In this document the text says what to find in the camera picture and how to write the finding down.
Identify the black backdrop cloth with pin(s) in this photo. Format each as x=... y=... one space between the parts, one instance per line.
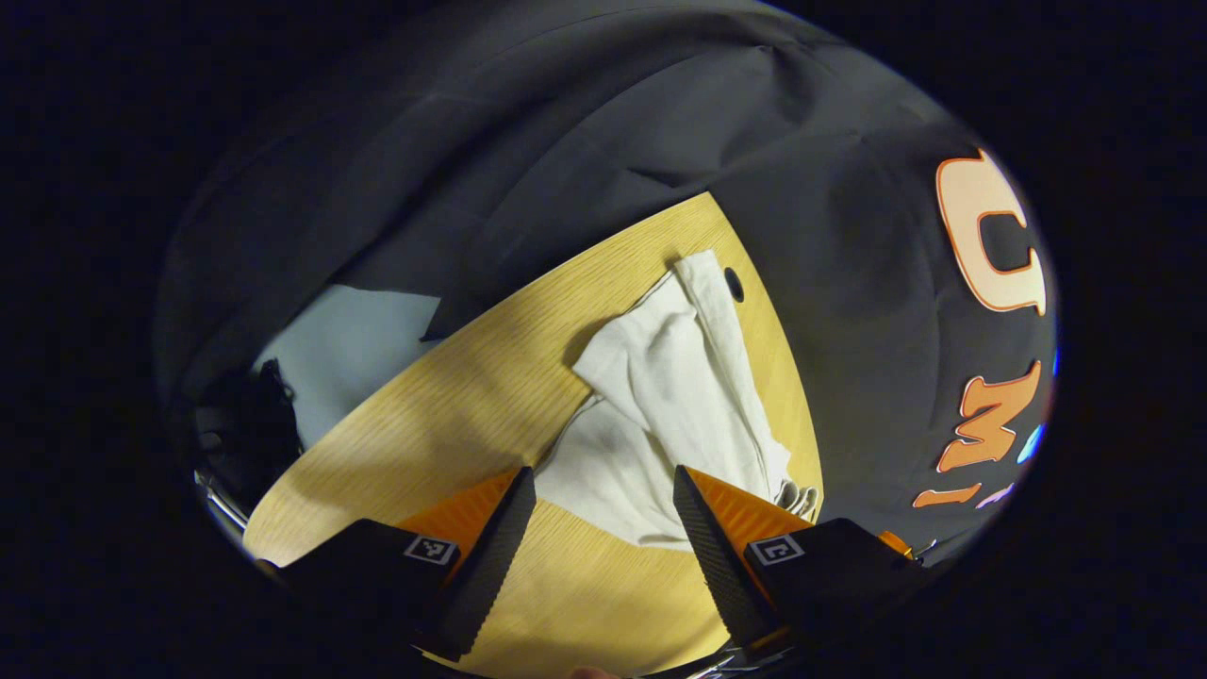
x=566 y=113

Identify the white jeans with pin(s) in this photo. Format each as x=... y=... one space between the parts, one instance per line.
x=660 y=377

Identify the black chair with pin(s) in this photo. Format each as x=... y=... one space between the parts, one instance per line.
x=245 y=424

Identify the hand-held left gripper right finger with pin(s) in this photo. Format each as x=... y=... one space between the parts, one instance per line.
x=717 y=566

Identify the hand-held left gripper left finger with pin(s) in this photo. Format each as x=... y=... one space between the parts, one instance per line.
x=490 y=556

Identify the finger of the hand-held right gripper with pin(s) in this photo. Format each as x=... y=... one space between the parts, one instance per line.
x=896 y=542

